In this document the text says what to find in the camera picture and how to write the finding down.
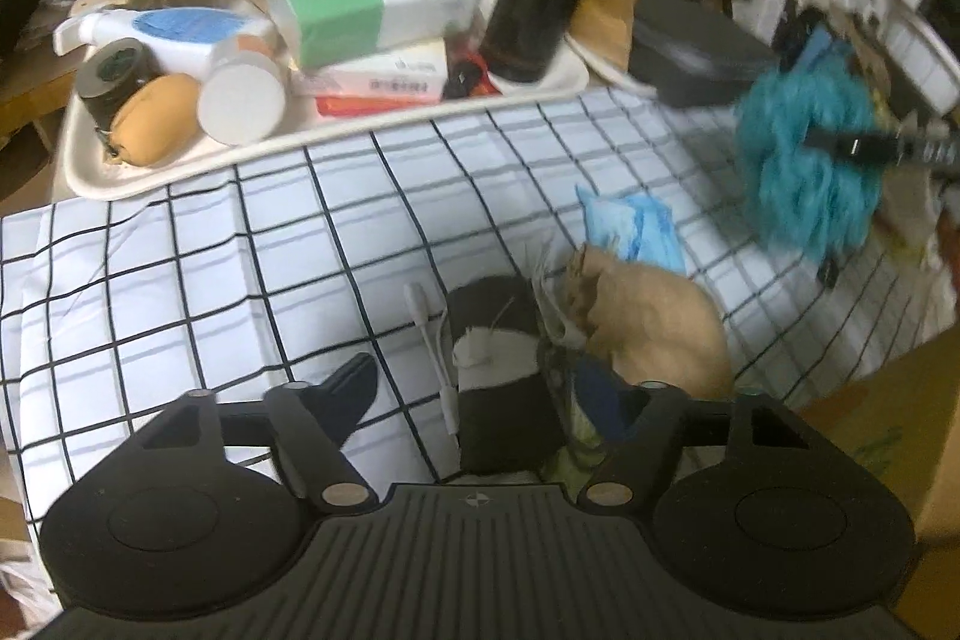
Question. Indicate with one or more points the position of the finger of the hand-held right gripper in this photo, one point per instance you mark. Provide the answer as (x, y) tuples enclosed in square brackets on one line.
[(862, 149)]

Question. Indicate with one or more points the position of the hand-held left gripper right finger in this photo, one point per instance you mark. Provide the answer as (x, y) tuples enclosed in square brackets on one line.
[(600, 404)]

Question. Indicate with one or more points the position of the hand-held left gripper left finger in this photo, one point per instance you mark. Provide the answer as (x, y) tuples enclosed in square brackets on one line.
[(352, 392)]

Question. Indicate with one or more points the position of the teal fluffy cloth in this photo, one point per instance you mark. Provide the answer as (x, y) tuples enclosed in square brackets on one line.
[(795, 190)]

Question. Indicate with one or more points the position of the beige soft cloth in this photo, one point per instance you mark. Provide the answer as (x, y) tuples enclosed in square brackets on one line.
[(660, 317)]

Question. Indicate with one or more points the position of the black and white sock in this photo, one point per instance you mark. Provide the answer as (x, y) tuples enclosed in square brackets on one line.
[(495, 310)]

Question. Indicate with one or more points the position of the light blue packet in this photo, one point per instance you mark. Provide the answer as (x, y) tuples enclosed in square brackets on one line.
[(637, 227)]

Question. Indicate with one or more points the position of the checked tablecloth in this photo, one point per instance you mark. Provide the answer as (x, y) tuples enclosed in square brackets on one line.
[(225, 280)]

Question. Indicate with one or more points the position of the grey hard case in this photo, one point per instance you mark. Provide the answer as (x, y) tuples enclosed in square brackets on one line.
[(690, 51)]

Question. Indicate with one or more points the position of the brown cardboard box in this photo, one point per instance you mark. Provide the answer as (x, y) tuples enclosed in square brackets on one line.
[(862, 430)]

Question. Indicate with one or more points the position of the white tray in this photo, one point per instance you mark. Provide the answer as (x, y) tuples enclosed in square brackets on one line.
[(97, 175), (607, 74)]

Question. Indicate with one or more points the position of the red packet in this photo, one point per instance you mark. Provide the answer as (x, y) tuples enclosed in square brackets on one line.
[(352, 106)]

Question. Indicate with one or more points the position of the white capped orange jar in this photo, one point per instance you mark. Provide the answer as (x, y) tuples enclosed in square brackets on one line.
[(240, 100)]

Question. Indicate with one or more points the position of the flat white box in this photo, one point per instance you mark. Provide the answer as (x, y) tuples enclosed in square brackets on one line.
[(375, 74)]

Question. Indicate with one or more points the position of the small black packet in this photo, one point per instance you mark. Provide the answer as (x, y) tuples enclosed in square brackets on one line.
[(461, 76)]

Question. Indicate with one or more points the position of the tan oval pouch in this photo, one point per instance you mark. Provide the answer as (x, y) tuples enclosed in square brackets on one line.
[(154, 119)]

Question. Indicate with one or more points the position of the green and white tissue box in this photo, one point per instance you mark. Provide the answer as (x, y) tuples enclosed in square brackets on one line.
[(420, 3)]

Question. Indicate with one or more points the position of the black tape roll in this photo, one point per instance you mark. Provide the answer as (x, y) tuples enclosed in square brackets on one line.
[(112, 74)]

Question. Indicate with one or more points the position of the white lotion bottle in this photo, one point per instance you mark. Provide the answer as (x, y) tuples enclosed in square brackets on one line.
[(172, 29)]

